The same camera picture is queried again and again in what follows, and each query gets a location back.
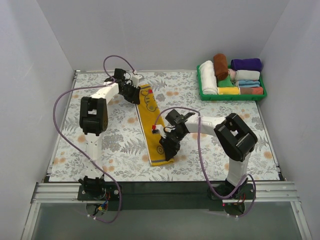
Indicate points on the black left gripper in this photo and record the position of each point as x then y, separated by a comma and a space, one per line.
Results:
131, 91

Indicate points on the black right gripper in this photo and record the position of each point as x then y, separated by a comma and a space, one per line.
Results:
171, 139

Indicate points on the blue yellow cloth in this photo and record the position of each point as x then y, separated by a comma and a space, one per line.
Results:
148, 112

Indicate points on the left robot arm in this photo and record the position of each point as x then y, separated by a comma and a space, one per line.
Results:
93, 120

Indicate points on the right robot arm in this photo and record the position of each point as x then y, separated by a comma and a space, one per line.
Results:
237, 140

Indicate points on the green plastic tray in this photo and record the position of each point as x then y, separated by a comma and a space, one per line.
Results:
230, 97

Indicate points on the floral patterned table mat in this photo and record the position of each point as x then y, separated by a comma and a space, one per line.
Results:
124, 152

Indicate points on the yellow rolled towel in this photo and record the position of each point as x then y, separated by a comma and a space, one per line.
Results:
228, 90

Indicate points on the white rolled towel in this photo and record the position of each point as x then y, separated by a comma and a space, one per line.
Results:
208, 78

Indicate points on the green rolled towel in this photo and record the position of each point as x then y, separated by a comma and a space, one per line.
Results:
226, 83

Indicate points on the light blue rolled towel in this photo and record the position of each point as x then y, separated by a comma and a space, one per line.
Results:
248, 83

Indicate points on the pink rolled towel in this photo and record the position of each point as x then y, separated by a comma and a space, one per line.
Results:
232, 74

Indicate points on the grey rolled towel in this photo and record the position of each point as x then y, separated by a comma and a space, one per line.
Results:
247, 75

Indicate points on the red brown rolled towel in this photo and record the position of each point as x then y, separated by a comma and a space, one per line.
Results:
251, 90

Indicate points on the purple rolled towel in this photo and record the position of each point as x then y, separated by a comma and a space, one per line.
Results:
249, 64

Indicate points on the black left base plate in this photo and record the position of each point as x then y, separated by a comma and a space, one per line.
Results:
115, 193

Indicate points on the aluminium frame rail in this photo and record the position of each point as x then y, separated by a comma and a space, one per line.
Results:
266, 210

